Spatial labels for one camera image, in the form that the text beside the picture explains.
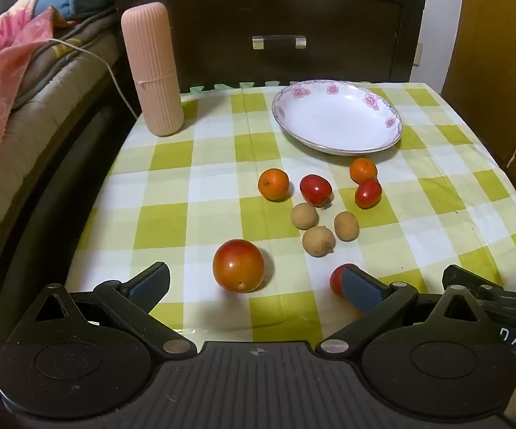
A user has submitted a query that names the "red cherry tomato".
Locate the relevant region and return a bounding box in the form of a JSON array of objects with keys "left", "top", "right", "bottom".
[
  {"left": 354, "top": 179, "right": 382, "bottom": 209},
  {"left": 300, "top": 174, "right": 333, "bottom": 207},
  {"left": 329, "top": 263, "right": 354, "bottom": 298}
]

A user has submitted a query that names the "brown longan fruit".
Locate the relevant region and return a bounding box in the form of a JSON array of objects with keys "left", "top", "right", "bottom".
[
  {"left": 334, "top": 211, "right": 360, "bottom": 241},
  {"left": 290, "top": 202, "right": 319, "bottom": 231},
  {"left": 302, "top": 226, "right": 336, "bottom": 258}
]

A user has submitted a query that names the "large red tomato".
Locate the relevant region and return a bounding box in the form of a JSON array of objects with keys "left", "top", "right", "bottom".
[{"left": 213, "top": 239, "right": 265, "bottom": 294}]

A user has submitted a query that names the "small orange tangerine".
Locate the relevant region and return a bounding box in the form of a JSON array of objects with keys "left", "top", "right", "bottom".
[
  {"left": 349, "top": 157, "right": 378, "bottom": 184},
  {"left": 258, "top": 168, "right": 290, "bottom": 202}
]

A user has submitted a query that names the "green white checkered tablecloth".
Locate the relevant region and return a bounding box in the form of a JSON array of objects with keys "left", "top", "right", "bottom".
[{"left": 67, "top": 83, "right": 516, "bottom": 344}]

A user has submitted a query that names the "white floral ceramic plate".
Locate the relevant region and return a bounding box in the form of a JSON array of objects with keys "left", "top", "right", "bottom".
[{"left": 272, "top": 79, "right": 404, "bottom": 156}]

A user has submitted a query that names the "brown wooden wardrobe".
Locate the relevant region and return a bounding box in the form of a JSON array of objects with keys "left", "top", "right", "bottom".
[{"left": 442, "top": 0, "right": 516, "bottom": 185}]

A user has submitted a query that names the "green foam puzzle mat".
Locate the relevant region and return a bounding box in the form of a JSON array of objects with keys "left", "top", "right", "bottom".
[{"left": 187, "top": 80, "right": 296, "bottom": 94}]

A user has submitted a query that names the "pink ribbed cylindrical container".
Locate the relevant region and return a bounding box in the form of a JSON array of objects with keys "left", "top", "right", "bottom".
[{"left": 121, "top": 2, "right": 184, "bottom": 137}]

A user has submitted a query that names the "dark wooden cabinet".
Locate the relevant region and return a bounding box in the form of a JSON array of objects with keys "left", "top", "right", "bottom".
[{"left": 115, "top": 0, "right": 426, "bottom": 93}]

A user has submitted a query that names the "beige wall socket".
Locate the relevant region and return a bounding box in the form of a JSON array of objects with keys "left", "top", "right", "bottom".
[{"left": 413, "top": 43, "right": 424, "bottom": 67}]

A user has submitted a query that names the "white charging cable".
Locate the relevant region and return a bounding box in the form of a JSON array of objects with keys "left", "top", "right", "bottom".
[{"left": 15, "top": 37, "right": 140, "bottom": 119}]

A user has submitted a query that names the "silver cabinet handle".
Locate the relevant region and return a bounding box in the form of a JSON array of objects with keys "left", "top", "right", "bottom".
[{"left": 251, "top": 35, "right": 307, "bottom": 50}]

